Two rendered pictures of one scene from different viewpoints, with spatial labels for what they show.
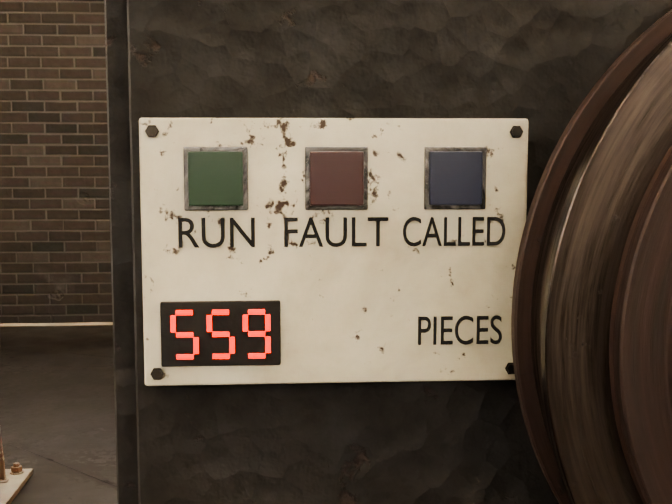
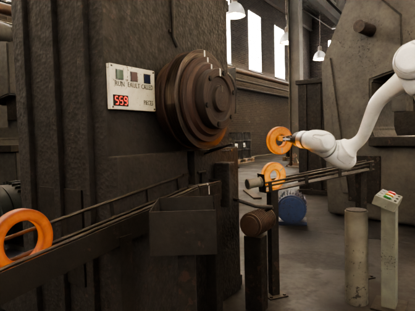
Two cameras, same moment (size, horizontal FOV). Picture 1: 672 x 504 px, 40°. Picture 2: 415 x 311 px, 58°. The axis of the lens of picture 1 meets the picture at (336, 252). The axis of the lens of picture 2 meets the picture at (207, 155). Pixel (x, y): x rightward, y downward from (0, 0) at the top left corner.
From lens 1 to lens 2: 1.24 m
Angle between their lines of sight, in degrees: 52
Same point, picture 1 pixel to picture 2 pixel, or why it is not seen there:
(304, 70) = (126, 58)
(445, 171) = (146, 77)
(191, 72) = (112, 56)
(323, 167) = (133, 74)
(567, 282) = (176, 89)
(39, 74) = not seen: outside the picture
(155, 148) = (111, 68)
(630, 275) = (183, 87)
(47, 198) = not seen: outside the picture
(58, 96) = not seen: outside the picture
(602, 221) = (178, 81)
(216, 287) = (120, 92)
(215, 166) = (120, 72)
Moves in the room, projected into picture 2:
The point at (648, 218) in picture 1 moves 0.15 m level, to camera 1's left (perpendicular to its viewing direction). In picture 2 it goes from (184, 81) to (159, 77)
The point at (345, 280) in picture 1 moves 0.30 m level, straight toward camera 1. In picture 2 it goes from (135, 93) to (189, 86)
